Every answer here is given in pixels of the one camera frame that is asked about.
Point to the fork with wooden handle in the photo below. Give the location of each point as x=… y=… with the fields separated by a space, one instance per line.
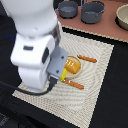
x=74 y=84

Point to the pink serving board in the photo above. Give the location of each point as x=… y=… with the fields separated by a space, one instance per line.
x=106 y=27

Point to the knife with wooden handle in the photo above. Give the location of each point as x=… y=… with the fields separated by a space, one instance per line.
x=87 y=58

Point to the round wooden plate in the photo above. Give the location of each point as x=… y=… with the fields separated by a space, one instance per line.
x=71 y=75

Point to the grey saucepan with handle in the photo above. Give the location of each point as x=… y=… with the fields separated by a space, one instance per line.
x=68 y=9

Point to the beige woven placemat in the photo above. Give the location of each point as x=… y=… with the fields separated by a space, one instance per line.
x=69 y=103

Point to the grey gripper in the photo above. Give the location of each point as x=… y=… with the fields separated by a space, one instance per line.
x=57 y=62

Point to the golden bread loaf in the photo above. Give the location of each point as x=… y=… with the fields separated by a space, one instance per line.
x=72 y=66

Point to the dark grey cooking pot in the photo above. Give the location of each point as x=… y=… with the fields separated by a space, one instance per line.
x=91 y=12

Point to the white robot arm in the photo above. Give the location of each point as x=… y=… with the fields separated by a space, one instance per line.
x=36 y=51

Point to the yellow butter box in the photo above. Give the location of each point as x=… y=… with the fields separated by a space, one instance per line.
x=63 y=75

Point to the cream bowl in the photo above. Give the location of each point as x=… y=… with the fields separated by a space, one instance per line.
x=122 y=15

